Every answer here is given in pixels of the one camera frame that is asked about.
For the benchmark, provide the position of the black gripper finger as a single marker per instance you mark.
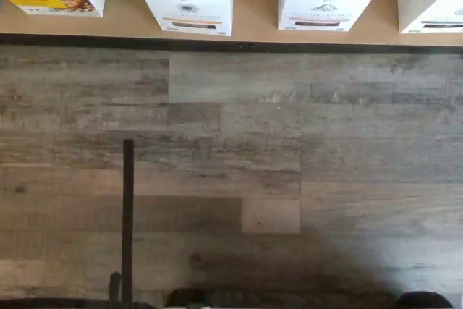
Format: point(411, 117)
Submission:
point(193, 300)
point(423, 301)

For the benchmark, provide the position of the black flat floor bar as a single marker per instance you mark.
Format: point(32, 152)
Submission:
point(127, 215)

